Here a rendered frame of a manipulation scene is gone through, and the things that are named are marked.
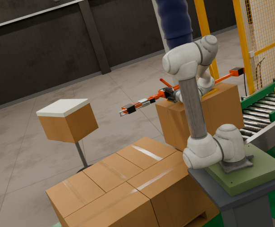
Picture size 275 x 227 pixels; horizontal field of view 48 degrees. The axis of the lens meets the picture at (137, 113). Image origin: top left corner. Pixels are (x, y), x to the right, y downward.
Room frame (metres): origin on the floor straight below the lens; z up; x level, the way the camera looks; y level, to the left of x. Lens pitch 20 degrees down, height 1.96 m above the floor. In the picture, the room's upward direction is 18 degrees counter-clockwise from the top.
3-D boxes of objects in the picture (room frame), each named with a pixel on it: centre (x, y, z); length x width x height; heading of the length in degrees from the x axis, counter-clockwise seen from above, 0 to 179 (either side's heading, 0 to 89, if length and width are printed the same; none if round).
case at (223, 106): (2.54, -0.52, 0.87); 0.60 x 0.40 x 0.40; 111
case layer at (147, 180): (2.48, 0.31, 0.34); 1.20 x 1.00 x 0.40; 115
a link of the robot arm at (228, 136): (1.73, -0.49, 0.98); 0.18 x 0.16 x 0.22; 102
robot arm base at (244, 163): (1.74, -0.52, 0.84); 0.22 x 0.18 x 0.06; 90
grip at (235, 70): (2.41, -0.88, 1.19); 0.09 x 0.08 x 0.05; 24
